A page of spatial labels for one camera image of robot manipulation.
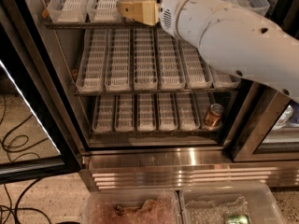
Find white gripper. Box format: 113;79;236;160
116;0;200;39

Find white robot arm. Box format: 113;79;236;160
117;0;299;102

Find stainless steel fridge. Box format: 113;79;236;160
25;0;299;190

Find orange soda can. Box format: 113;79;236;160
204;104;224;128

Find open glass fridge door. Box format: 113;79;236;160
0;0;82;184

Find closed right fridge door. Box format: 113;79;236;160
232;86;299;161

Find green can in bin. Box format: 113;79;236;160
224;215;250;224

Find crumpled brown paper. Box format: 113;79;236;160
114;200;156;216

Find left clear plastic bin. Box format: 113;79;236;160
81;189;182;224

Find clear plastic bin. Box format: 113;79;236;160
81;189;182;224
179;181;286;224

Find right clear plastic bin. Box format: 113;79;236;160
179;181;286;224

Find black floor cables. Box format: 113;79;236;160
0;93;82;224

